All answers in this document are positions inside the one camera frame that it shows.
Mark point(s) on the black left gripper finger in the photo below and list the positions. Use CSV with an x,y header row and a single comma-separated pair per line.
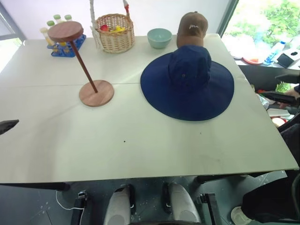
x,y
7,125

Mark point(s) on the wooden hat stand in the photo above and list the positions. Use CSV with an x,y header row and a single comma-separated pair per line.
x,y
96,93

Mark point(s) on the navy blue wide-brim hat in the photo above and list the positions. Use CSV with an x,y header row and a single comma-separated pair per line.
x,y
187,93

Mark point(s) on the bystander bare hand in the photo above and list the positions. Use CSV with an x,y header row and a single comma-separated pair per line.
x,y
290,92

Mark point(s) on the yellow-filled test tube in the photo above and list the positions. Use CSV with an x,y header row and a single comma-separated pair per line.
x,y
44,32

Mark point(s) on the green-capped test tube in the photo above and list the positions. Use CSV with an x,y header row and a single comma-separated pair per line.
x,y
50,24
57,18
68,17

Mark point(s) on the blue test tube rack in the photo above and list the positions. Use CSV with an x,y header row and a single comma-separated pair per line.
x,y
79,41

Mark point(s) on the silver rounded robot leg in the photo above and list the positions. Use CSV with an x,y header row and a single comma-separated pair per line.
x,y
182,204
118,206

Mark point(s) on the red toy fruit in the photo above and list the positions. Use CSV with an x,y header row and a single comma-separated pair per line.
x,y
104,27

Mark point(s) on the yellow toy fruit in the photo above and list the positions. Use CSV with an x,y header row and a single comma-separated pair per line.
x,y
118,29

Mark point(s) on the pale green ceramic bowl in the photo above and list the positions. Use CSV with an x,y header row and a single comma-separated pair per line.
x,y
159,38

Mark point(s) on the brown baseball cap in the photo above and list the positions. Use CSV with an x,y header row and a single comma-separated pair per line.
x,y
191,28

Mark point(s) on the white round disc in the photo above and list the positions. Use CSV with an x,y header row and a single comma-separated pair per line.
x,y
239,215

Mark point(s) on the red plate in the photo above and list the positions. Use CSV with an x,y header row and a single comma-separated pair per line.
x,y
253,60

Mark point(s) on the white book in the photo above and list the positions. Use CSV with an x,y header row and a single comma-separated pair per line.
x,y
279,113

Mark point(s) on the black pointed object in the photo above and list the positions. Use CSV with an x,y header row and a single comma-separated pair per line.
x,y
279,98

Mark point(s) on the bystander dark clothing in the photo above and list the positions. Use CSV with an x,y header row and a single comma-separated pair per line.
x,y
272,199

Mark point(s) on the clear plastic water bottle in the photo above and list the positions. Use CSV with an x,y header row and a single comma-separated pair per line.
x,y
275,52

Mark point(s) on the dark grey pointed object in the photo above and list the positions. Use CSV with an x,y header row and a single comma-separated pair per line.
x,y
289,77

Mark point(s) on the black tissue box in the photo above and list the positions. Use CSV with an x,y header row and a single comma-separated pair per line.
x,y
287,59

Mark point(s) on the black table frame bar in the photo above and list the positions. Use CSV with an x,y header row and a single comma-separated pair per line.
x,y
222,178
35,186

